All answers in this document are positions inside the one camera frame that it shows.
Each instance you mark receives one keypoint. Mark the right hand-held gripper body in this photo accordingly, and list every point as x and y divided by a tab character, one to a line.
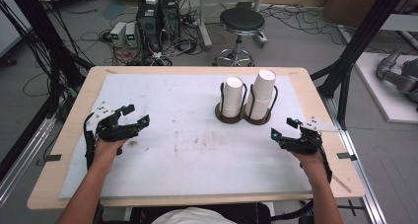
302	145

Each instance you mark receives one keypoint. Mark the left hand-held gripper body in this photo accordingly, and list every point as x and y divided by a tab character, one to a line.
111	132

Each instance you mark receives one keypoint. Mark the stack of white cups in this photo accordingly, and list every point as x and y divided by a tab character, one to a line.
232	99
261	95

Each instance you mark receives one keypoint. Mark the person's right hand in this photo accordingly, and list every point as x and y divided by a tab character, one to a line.
310	164

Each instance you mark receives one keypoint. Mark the person's left hand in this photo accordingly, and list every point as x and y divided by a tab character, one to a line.
105	153

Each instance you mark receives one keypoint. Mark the black tape piece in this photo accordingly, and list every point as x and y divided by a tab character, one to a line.
345	156
53	158

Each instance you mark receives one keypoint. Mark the thin wooden stick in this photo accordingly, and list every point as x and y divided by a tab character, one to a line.
341	184

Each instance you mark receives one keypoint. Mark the white foam mat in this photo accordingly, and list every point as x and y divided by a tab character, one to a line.
197	164

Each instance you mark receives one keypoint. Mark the grey power supply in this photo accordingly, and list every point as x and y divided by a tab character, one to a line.
117	33
131	33

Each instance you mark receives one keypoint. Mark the wooden table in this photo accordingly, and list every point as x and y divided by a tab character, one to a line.
197	70

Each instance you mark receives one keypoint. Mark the black tape cross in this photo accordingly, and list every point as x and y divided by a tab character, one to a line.
351	208

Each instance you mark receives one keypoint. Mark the black computer tower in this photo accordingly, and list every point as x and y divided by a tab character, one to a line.
171	16
148	26

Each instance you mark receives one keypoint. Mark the white platform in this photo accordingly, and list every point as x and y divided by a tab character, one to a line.
381	95

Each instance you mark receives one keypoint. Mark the grey metal stand leg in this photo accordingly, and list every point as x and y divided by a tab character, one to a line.
261	36
203	23

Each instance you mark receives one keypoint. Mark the person's white shirt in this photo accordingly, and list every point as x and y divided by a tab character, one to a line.
194	216

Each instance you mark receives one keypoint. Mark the black round stool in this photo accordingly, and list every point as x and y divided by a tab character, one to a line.
242	20

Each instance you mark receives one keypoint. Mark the cardboard box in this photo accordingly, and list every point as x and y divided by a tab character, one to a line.
348	7

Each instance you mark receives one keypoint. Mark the aluminium rail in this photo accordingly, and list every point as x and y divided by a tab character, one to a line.
364	178
23	164

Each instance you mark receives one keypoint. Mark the black frame post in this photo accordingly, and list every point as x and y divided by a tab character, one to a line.
361	36

